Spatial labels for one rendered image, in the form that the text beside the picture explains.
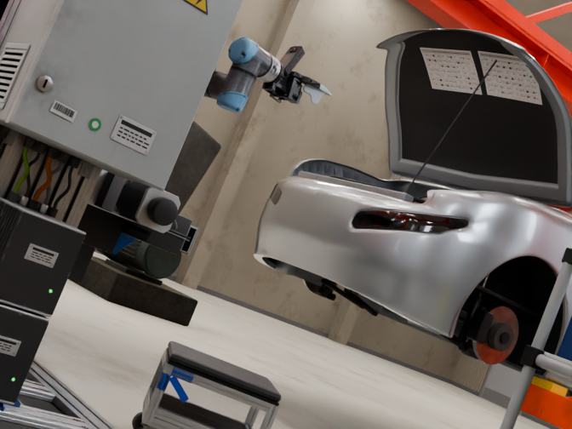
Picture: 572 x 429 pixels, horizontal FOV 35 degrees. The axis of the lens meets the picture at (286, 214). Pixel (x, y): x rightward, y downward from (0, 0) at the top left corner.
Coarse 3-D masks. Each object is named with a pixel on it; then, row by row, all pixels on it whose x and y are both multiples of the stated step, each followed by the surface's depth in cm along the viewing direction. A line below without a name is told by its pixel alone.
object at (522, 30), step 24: (408, 0) 674; (432, 0) 658; (456, 0) 686; (480, 0) 683; (504, 0) 743; (456, 24) 682; (480, 24) 703; (504, 24) 708; (528, 24) 762; (528, 48) 735; (552, 48) 783; (552, 72) 755
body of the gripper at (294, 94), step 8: (280, 64) 251; (280, 72) 250; (296, 72) 256; (280, 80) 254; (288, 80) 256; (296, 80) 256; (264, 88) 252; (272, 88) 251; (280, 88) 253; (288, 88) 255; (296, 88) 257; (272, 96) 258; (280, 96) 256; (288, 96) 254; (296, 96) 257
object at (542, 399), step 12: (540, 384) 504; (552, 384) 498; (528, 396) 506; (540, 396) 500; (552, 396) 494; (564, 396) 505; (528, 408) 504; (540, 408) 498; (552, 408) 491; (564, 408) 486; (552, 420) 489; (564, 420) 483
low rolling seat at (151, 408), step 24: (168, 360) 294; (192, 360) 294; (216, 360) 319; (216, 384) 294; (240, 384) 295; (264, 384) 307; (144, 408) 309; (168, 408) 324; (192, 408) 325; (264, 408) 296
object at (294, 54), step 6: (294, 48) 258; (300, 48) 258; (288, 54) 258; (294, 54) 256; (300, 54) 258; (282, 60) 257; (288, 60) 255; (294, 60) 255; (288, 66) 254; (294, 66) 256; (288, 72) 254
